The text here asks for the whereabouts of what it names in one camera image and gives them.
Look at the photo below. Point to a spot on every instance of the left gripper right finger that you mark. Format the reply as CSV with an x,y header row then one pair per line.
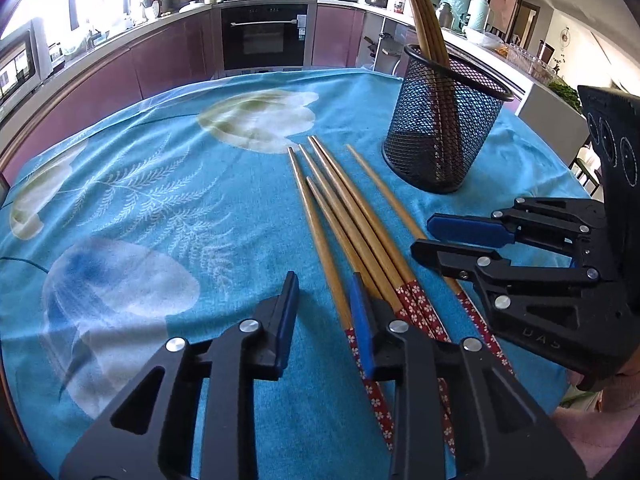
x,y
500,432

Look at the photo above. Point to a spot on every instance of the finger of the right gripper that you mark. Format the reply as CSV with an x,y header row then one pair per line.
x,y
553,224
542,310

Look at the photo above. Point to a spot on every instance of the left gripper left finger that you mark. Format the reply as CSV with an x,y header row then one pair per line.
x,y
192,404

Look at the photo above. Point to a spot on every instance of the plain bamboo chopstick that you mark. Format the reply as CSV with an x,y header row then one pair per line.
x,y
373,391

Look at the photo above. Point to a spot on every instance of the black mesh utensil cup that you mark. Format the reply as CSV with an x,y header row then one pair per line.
x,y
441,120

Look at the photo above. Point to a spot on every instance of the pink sleeve forearm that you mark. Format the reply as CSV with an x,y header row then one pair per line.
x,y
597,436

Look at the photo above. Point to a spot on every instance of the mint green thermos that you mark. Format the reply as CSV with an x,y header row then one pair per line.
x,y
478,14

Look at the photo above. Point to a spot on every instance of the blue floral tablecloth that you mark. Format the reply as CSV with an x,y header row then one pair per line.
x,y
177,215

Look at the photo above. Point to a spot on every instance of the black built-in oven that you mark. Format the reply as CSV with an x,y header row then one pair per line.
x,y
266,34

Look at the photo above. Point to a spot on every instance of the white microwave oven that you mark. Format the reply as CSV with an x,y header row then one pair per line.
x,y
25,64

